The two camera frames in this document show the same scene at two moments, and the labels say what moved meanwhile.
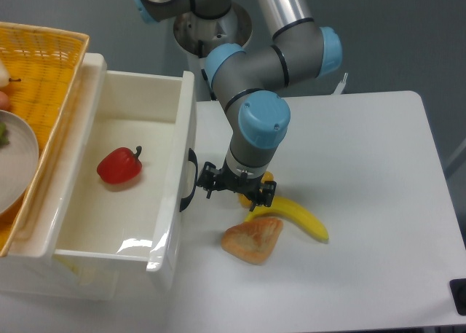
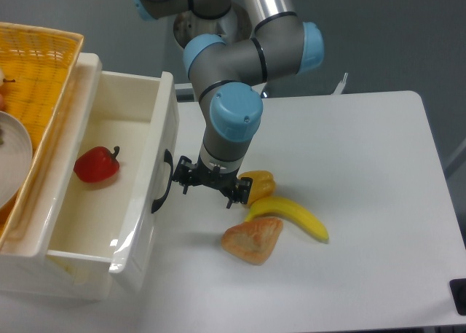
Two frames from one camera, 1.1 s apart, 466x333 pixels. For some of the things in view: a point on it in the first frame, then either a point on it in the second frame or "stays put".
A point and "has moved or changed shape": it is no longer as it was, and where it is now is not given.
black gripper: x=229 y=180 to x=203 y=173
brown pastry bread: x=253 y=241 stays put
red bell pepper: x=120 y=165 to x=97 y=165
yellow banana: x=292 y=209 stays put
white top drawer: x=140 y=205 has moved or changed shape
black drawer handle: x=193 y=158 to x=168 y=159
